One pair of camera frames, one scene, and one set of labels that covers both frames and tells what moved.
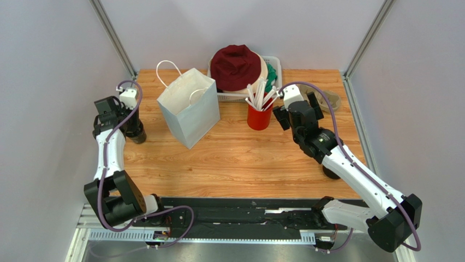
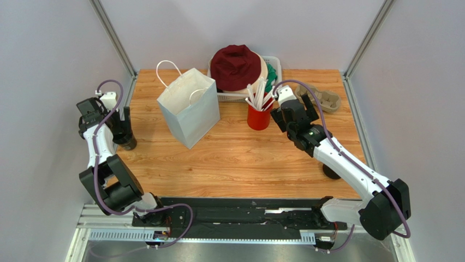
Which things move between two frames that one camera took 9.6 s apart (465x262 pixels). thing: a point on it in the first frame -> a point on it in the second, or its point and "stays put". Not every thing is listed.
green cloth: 272,75 stays put
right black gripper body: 297,110 stays put
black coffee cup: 136,131 -> 130,144
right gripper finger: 282,117 stays put
